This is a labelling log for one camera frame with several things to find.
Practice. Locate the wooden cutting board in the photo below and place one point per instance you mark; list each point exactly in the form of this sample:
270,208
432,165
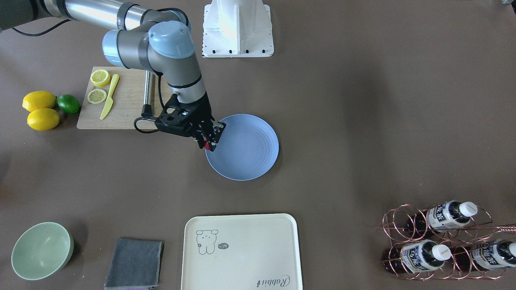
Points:
128,102

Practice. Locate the dark drink bottle white cap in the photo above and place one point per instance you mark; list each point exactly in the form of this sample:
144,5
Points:
441,218

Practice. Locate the copper wire bottle rack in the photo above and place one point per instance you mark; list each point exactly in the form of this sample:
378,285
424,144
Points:
481,231

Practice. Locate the yellow lemon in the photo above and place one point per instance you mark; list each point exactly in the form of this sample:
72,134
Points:
37,100
43,119

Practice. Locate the lemon slice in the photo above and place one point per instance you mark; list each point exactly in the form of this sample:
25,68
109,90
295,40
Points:
100,78
97,96

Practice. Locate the green bowl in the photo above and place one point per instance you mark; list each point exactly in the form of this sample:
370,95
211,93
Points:
41,251

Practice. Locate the grey folded cloth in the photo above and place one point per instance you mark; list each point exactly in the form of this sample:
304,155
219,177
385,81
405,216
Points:
135,265

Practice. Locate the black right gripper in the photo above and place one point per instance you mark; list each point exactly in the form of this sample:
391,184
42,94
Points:
202,111

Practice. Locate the yellow plastic knife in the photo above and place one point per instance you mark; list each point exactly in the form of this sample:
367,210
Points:
109,100

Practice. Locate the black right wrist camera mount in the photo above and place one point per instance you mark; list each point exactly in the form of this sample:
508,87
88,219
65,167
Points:
178,118

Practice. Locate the steel muddler black tip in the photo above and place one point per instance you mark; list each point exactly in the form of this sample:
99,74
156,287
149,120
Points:
148,97

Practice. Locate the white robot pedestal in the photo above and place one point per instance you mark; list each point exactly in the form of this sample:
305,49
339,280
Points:
237,29

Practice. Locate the green lime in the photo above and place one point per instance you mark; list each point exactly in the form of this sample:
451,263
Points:
68,104

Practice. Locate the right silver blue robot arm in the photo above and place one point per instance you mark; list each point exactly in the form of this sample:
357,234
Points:
156,41

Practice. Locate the cream rabbit tray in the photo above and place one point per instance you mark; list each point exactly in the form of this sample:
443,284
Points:
242,252

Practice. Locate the blue round plate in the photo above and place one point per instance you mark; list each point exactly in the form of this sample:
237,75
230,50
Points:
248,148

